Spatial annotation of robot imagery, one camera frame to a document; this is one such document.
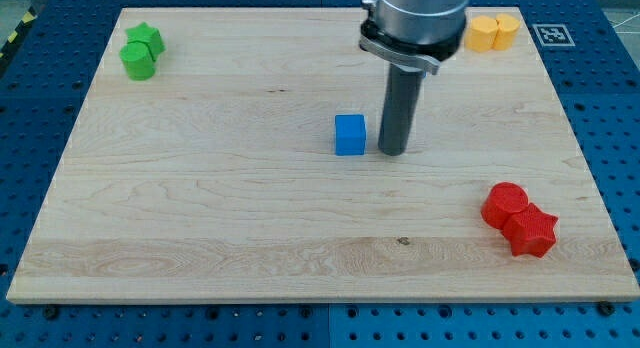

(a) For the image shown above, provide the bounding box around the red star block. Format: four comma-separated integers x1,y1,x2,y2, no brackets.
502,203,559,258

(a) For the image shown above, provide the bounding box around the green star block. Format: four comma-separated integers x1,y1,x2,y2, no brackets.
125,22,166,61

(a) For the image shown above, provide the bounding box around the white fiducial marker tag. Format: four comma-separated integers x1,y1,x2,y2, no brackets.
533,24,575,47

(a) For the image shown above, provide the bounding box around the light wooden board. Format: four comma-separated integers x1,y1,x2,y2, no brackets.
7,8,639,304

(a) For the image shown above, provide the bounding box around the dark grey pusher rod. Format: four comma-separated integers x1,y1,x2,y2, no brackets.
378,64,424,156

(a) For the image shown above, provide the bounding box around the yellow hexagon block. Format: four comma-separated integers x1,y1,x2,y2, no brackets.
465,15,498,52

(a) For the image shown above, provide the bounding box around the red cylinder block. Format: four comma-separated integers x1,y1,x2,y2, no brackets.
480,182,529,230

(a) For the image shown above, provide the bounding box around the yellow cylinder block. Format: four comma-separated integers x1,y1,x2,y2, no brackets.
493,13,521,51

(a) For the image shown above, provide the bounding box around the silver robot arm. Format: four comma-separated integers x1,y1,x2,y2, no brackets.
359,0,470,75

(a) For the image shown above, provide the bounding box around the green cylinder block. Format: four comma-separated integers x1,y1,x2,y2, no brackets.
119,42,155,81

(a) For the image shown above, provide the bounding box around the blue cube block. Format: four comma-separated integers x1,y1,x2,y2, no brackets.
334,114,366,156

